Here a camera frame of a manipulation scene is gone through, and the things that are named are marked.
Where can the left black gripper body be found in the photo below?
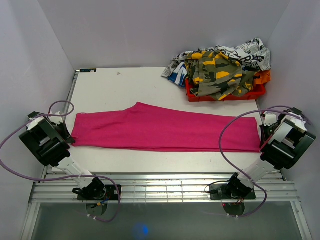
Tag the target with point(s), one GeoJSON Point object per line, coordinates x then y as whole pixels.
{"type": "Point", "coordinates": [61, 128]}

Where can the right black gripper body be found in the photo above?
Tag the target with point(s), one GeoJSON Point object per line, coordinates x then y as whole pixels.
{"type": "Point", "coordinates": [268, 130]}

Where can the pink trousers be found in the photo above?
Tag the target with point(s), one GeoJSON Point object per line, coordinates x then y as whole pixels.
{"type": "Point", "coordinates": [145, 127]}

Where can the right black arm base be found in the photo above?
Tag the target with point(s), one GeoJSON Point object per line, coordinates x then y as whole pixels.
{"type": "Point", "coordinates": [223, 190]}

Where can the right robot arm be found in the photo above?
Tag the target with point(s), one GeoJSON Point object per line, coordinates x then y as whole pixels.
{"type": "Point", "coordinates": [284, 140]}

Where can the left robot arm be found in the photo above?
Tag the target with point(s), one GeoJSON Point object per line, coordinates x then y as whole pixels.
{"type": "Point", "coordinates": [48, 139]}

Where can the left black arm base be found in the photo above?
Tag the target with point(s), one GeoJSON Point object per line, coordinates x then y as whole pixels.
{"type": "Point", "coordinates": [109, 193]}

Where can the black white print trousers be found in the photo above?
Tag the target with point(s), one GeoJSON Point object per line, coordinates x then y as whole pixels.
{"type": "Point", "coordinates": [253, 54]}

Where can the camouflage trousers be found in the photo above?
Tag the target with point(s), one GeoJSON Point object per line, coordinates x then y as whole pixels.
{"type": "Point", "coordinates": [213, 74]}

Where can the red plastic bin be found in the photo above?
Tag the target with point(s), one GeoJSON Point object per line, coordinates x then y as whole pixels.
{"type": "Point", "coordinates": [258, 91]}

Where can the orange garment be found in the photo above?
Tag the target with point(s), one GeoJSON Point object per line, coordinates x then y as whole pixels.
{"type": "Point", "coordinates": [262, 77]}

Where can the dark label sticker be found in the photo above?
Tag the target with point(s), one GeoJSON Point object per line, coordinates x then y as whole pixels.
{"type": "Point", "coordinates": [88, 70]}

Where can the blue white garment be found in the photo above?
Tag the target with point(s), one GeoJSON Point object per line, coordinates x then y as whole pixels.
{"type": "Point", "coordinates": [179, 75]}

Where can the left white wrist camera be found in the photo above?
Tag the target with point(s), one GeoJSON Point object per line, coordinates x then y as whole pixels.
{"type": "Point", "coordinates": [56, 118]}

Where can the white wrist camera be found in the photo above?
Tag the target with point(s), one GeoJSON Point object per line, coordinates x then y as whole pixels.
{"type": "Point", "coordinates": [269, 119]}
{"type": "Point", "coordinates": [56, 118]}

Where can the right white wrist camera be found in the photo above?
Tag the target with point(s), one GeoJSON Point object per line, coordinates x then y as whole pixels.
{"type": "Point", "coordinates": [269, 119]}

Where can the aluminium rail frame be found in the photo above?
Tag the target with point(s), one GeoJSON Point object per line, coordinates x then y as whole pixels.
{"type": "Point", "coordinates": [146, 177]}

